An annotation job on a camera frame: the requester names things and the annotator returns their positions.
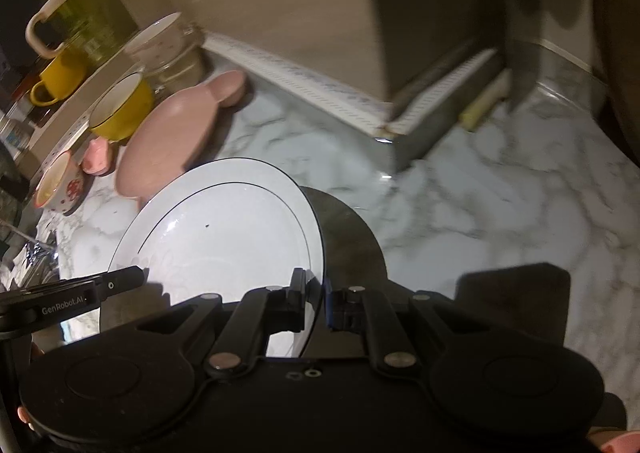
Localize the pink bear-shaped plate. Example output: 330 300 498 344
115 70 247 199

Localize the yellow bowl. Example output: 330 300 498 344
89 73 154 142

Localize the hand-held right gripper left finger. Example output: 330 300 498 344
137 268 307 376

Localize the dark glass jar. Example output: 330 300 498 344
9 59 47 128

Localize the white bowl with pink dots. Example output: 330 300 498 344
122 12 194 67

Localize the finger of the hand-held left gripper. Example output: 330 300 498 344
97 266 147 301

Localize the patterned sealing tape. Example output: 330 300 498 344
202 30 511 141

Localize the white bowl with red dots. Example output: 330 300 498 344
33 150 86 215

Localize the white plate with black rim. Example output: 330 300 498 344
106 158 327 360

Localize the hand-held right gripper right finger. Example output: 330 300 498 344
324 285 491 376

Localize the clear glass container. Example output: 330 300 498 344
145 26 206 92

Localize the yellow mug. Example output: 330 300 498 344
30 50 92 107

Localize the small pink flower dish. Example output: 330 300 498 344
82 138 119 177

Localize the green glass pitcher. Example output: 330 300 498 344
25 0 142 60

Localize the pale cylindrical handle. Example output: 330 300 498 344
460 83 507 132

